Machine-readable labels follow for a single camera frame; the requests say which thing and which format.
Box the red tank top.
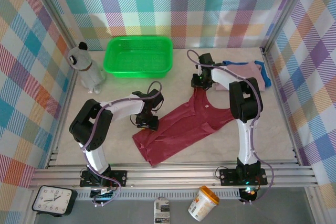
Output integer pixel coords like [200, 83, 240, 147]
[132, 87, 236, 167]

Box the pink tank top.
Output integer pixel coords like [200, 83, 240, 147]
[215, 61, 266, 92]

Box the blue tank top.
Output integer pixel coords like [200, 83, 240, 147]
[222, 60, 271, 87]

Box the green plastic basket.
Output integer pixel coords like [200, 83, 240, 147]
[103, 36, 174, 79]

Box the grey plush animal toy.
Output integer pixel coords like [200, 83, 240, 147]
[67, 41, 107, 94]

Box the black and white carton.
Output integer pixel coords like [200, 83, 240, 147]
[153, 197, 171, 224]

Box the white cup with orange lid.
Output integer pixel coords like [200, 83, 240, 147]
[187, 185, 220, 222]

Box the black alarm clock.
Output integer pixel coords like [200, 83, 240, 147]
[31, 185, 78, 217]

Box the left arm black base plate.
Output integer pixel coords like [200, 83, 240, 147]
[79, 169, 129, 188]

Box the aluminium cross rail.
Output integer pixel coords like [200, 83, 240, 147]
[28, 161, 320, 190]

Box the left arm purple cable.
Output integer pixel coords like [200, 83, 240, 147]
[80, 81, 163, 208]

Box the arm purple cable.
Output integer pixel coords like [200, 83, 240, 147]
[80, 81, 163, 208]
[186, 49, 275, 205]

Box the slotted grey cable duct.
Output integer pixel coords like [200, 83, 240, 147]
[75, 189, 244, 200]

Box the aluminium side rail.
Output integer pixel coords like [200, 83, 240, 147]
[46, 48, 81, 169]
[261, 47, 302, 167]

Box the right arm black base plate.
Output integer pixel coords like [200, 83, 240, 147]
[218, 167, 269, 187]

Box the aluminium corner post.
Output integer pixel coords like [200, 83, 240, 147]
[27, 0, 79, 51]
[262, 0, 316, 53]

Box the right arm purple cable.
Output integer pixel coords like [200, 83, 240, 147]
[186, 49, 275, 205]

